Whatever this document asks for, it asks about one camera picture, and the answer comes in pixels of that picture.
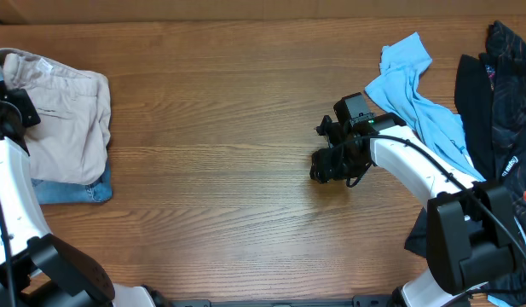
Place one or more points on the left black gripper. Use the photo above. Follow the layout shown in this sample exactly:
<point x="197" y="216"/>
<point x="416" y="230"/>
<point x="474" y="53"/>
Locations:
<point x="18" y="100"/>

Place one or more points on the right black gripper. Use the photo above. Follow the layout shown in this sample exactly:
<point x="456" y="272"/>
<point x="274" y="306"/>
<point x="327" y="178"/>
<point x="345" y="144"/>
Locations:
<point x="322" y="165"/>

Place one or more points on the beige cotton shorts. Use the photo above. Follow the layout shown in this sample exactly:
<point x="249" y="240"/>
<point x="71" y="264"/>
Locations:
<point x="70" y="143"/>

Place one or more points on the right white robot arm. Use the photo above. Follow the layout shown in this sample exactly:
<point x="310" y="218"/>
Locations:
<point x="472" y="236"/>

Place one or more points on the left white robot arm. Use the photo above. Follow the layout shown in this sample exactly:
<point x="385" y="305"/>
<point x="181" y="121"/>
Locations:
<point x="36" y="267"/>

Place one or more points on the light blue shirt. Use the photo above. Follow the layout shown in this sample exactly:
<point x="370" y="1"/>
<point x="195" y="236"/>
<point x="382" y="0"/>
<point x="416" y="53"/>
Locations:
<point x="395" y="90"/>

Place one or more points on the folded blue denim jeans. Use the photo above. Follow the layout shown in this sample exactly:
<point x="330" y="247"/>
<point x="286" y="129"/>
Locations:
<point x="50" y="193"/>

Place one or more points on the black garment with logo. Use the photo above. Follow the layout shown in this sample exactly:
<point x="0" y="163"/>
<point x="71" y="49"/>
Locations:
<point x="416" y="240"/>

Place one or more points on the black patterned garment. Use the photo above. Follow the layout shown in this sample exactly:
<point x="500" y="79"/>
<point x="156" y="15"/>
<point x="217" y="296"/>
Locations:
<point x="490" y="96"/>

